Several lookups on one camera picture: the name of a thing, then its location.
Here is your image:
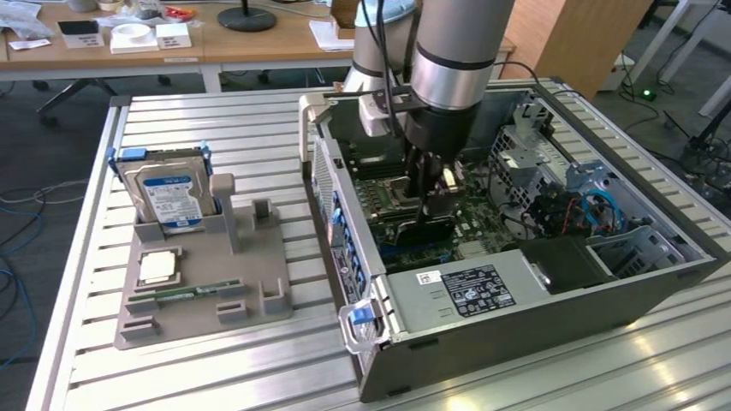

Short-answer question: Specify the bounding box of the black chair base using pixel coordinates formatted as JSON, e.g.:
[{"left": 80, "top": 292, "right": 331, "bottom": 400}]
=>
[{"left": 33, "top": 75, "right": 172, "bottom": 128}]

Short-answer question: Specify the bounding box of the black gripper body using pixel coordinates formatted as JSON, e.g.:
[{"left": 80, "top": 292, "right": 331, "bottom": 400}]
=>
[{"left": 401, "top": 104, "right": 480, "bottom": 166}]

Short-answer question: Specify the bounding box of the blue wire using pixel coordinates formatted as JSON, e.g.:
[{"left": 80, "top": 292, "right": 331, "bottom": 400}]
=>
[{"left": 587, "top": 188, "right": 629, "bottom": 236}]

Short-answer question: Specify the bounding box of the white cube box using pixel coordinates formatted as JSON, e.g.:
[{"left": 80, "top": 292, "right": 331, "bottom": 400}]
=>
[{"left": 155, "top": 23, "right": 191, "bottom": 51}]

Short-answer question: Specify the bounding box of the white paper stack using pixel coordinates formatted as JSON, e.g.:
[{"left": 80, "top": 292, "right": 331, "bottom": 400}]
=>
[{"left": 307, "top": 19, "right": 356, "bottom": 52}]

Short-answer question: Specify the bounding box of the black graphics card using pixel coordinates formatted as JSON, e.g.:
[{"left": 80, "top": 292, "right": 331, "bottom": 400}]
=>
[{"left": 393, "top": 166, "right": 464, "bottom": 248}]

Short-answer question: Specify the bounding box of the brown cardboard box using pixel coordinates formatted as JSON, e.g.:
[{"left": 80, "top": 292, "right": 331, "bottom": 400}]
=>
[{"left": 329, "top": 0, "right": 359, "bottom": 30}]

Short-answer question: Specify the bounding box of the silver disk bay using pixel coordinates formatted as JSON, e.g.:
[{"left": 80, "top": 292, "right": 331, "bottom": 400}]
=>
[{"left": 587, "top": 224, "right": 687, "bottom": 279}]

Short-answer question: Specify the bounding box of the black lamp base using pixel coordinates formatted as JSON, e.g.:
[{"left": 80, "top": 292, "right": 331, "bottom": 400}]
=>
[{"left": 216, "top": 0, "right": 279, "bottom": 33}]

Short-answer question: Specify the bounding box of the white table leg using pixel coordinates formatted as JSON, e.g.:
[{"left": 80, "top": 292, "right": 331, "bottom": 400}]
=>
[{"left": 624, "top": 0, "right": 709, "bottom": 86}]

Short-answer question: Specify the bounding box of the green RAM stick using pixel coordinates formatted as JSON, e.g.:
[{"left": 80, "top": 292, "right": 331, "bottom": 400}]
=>
[
  {"left": 128, "top": 280, "right": 244, "bottom": 303},
  {"left": 373, "top": 208, "right": 424, "bottom": 227}
]

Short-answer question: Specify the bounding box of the white box with black top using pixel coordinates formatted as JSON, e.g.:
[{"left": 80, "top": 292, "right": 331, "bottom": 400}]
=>
[{"left": 56, "top": 20, "right": 105, "bottom": 49}]

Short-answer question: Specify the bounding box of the wooden desk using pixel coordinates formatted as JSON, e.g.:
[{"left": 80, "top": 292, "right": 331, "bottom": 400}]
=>
[
  {"left": 203, "top": 0, "right": 515, "bottom": 93},
  {"left": 0, "top": 0, "right": 207, "bottom": 93}
]

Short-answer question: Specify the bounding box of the black tripod stand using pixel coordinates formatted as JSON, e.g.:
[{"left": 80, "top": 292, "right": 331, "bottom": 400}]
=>
[{"left": 664, "top": 76, "right": 731, "bottom": 189}]

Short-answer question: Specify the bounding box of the silver drive cage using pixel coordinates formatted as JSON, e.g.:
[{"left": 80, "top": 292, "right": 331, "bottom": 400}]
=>
[{"left": 489, "top": 123, "right": 616, "bottom": 202}]

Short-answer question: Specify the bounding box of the grey parts rack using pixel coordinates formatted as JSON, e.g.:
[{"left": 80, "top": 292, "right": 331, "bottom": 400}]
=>
[{"left": 113, "top": 173, "right": 296, "bottom": 352}]

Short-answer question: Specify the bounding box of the hard disk with blue carrier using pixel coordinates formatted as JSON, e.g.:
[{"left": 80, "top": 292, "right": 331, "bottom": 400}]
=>
[{"left": 107, "top": 143, "right": 221, "bottom": 235}]

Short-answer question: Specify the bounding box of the grey power supply unit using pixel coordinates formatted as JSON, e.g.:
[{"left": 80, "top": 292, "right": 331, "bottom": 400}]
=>
[{"left": 373, "top": 250, "right": 552, "bottom": 343}]

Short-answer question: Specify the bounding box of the CPU socket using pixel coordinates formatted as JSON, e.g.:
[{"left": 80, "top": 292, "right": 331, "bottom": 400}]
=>
[{"left": 385, "top": 177, "right": 417, "bottom": 211}]

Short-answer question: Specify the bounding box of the green motherboard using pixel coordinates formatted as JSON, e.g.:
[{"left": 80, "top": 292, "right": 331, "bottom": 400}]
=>
[{"left": 341, "top": 143, "right": 532, "bottom": 275}]

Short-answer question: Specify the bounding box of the wooden cabinet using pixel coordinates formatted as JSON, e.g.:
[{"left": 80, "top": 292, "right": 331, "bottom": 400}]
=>
[{"left": 501, "top": 0, "right": 655, "bottom": 99}]

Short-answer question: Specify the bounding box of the bag of dark parts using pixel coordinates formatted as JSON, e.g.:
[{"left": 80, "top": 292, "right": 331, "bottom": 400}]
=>
[{"left": 133, "top": 0, "right": 164, "bottom": 21}]

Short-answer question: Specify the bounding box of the silver CPU chip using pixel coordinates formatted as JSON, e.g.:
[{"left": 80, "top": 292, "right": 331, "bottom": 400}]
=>
[{"left": 139, "top": 251, "right": 179, "bottom": 283}]

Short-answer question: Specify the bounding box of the dark grey PC case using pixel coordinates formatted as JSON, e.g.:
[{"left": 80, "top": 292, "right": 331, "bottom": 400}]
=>
[{"left": 299, "top": 76, "right": 731, "bottom": 403}]

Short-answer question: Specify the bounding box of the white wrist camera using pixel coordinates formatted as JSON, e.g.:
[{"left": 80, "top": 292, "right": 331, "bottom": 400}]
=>
[{"left": 357, "top": 90, "right": 412, "bottom": 139}]

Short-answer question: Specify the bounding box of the black cable behind case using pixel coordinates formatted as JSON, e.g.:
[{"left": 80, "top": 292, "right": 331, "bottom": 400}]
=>
[{"left": 489, "top": 62, "right": 577, "bottom": 98}]

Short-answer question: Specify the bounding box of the white floor cable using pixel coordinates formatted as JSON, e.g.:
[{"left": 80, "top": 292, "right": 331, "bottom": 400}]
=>
[{"left": 0, "top": 179, "right": 87, "bottom": 206}]

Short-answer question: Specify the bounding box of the clear plastic bag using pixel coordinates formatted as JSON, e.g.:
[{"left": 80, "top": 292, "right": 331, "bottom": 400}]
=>
[{"left": 0, "top": 3, "right": 56, "bottom": 39}]

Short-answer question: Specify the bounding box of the white tape roll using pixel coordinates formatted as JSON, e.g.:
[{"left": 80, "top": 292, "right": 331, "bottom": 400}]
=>
[{"left": 112, "top": 23, "right": 151, "bottom": 44}]

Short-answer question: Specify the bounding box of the blue floor cable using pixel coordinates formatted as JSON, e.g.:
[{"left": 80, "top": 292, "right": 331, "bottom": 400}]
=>
[{"left": 0, "top": 205, "right": 46, "bottom": 369}]

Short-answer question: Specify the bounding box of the white flat box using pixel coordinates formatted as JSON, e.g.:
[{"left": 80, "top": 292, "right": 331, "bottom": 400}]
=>
[{"left": 107, "top": 33, "right": 161, "bottom": 55}]

